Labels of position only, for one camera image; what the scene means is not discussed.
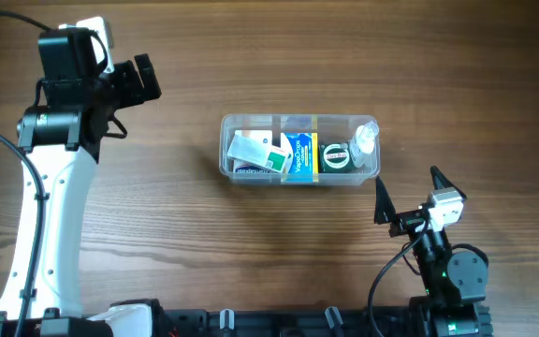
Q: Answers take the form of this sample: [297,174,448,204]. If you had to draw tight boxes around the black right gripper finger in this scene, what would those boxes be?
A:
[373,176,397,225]
[430,166,467,200]

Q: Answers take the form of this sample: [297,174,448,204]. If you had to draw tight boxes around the clear plastic bottle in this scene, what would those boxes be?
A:
[349,121,379,168]

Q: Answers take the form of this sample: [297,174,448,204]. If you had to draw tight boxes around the green Zam-Buk ointment box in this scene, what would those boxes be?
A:
[319,143,355,173]

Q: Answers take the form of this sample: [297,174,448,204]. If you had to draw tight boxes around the blue VapoDrops box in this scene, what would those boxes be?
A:
[281,133,319,184]

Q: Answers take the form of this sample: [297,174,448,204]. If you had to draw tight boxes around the white Panadol box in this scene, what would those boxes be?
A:
[226,129,290,174]

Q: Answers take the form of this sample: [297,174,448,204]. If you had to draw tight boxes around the white Hansaplast box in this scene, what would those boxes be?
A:
[232,130,294,175]

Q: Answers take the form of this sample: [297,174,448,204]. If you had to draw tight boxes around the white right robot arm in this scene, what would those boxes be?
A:
[367,166,493,336]

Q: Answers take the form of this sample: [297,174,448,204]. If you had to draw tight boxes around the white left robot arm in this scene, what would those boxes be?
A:
[0,27,162,323]

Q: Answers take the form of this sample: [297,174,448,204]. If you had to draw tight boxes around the clear plastic container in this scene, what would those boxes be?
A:
[219,114,381,185]

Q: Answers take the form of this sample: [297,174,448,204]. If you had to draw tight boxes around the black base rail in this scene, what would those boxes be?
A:
[133,298,494,337]

